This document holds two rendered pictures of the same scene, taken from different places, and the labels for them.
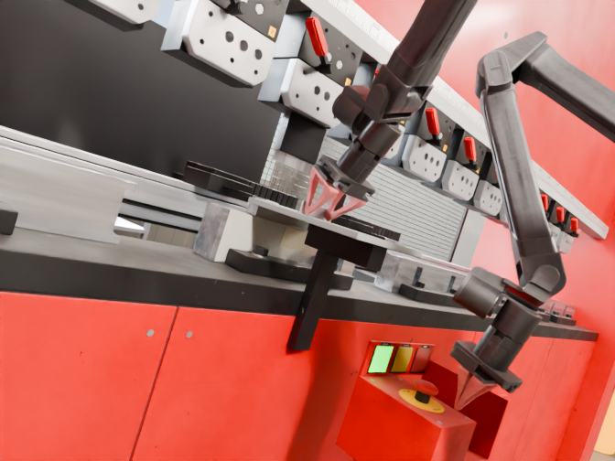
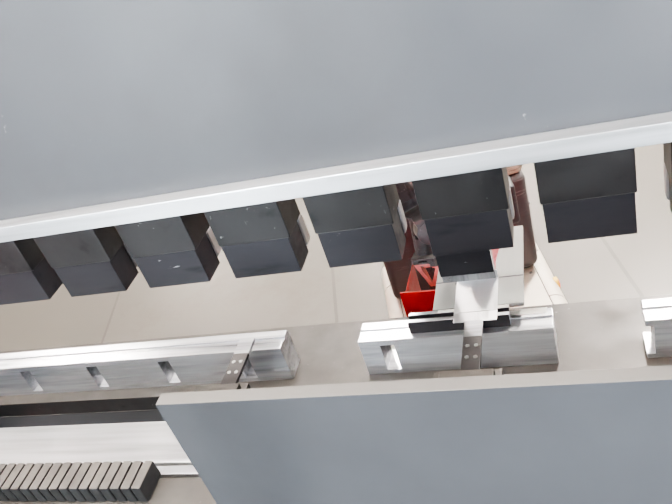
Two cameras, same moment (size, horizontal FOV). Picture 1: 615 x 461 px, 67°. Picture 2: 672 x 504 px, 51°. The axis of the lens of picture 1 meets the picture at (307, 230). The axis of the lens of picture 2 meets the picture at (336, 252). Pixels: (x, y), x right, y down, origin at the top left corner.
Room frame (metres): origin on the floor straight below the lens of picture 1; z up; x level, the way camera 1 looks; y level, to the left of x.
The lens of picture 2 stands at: (1.52, 0.97, 1.92)
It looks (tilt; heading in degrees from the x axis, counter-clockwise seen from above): 33 degrees down; 248
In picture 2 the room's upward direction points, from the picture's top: 20 degrees counter-clockwise
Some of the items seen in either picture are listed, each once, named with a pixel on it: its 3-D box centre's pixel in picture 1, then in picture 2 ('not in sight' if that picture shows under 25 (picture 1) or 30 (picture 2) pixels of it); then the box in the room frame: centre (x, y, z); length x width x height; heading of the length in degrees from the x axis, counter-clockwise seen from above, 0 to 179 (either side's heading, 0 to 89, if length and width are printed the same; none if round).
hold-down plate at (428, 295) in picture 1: (436, 296); not in sight; (1.31, -0.40, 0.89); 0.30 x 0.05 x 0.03; 135
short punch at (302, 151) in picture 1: (298, 144); (464, 260); (0.92, 0.07, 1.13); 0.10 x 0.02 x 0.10; 135
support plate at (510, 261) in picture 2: (331, 226); (480, 267); (0.81, -0.04, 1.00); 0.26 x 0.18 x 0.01; 45
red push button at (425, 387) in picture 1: (423, 393); not in sight; (0.72, -0.25, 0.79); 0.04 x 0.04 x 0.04
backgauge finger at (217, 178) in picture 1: (236, 187); (469, 367); (1.03, 0.18, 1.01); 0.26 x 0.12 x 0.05; 45
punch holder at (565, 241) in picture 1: (559, 231); not in sight; (2.04, -1.04, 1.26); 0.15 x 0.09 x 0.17; 135
